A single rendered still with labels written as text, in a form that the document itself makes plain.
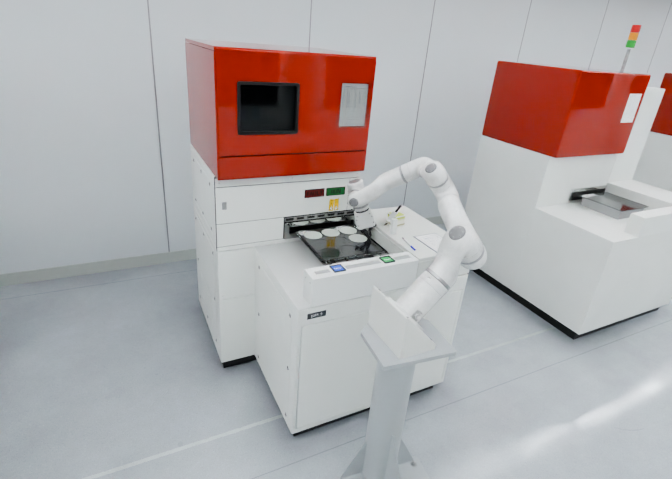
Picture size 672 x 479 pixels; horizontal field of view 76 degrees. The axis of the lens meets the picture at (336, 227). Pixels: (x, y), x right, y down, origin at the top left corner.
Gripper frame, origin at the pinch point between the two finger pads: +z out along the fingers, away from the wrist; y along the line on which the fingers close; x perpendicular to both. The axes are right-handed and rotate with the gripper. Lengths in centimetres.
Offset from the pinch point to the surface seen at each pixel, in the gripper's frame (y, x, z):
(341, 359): -27, -49, 38
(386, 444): -14, -78, 64
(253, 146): -42, -8, -64
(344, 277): -14, -50, -7
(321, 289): -24, -54, -6
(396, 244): 12.7, -15.0, 2.1
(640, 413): 129, -27, 145
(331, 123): -4, 10, -61
